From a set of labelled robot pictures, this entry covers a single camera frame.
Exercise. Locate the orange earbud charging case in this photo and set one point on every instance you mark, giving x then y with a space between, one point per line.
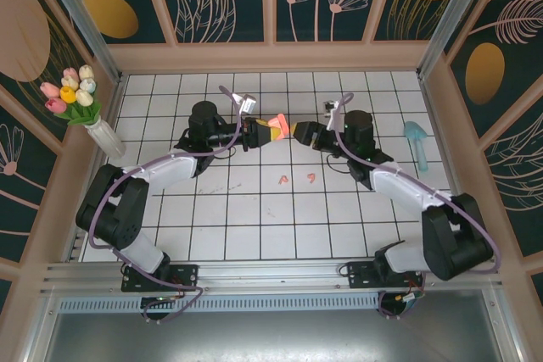
283 126

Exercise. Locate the orange earbud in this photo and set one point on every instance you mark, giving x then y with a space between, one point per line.
283 178
312 176

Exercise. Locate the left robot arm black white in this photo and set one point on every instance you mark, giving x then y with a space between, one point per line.
114 213

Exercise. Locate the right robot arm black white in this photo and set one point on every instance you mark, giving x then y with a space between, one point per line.
454 243

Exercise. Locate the light blue toy shovel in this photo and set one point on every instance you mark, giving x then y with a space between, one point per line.
413 131

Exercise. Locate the white ribbed vase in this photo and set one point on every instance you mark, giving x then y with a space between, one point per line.
106 139

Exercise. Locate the artificial tulip bouquet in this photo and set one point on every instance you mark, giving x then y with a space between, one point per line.
70 93

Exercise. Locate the grey metal sheet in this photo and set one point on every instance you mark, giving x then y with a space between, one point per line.
271 336

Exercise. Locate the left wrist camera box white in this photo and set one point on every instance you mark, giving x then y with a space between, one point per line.
249 105

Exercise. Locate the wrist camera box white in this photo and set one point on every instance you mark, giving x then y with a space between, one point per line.
249 105
330 107

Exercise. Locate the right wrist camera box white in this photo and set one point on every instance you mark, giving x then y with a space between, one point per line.
330 107

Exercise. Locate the aluminium mounting rail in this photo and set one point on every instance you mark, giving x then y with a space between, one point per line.
271 277

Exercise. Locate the aluminium frame post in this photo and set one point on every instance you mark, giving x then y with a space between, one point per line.
455 14
89 27

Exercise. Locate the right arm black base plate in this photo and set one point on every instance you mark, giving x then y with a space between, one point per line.
360 277

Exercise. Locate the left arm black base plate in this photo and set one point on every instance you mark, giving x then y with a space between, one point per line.
186 275

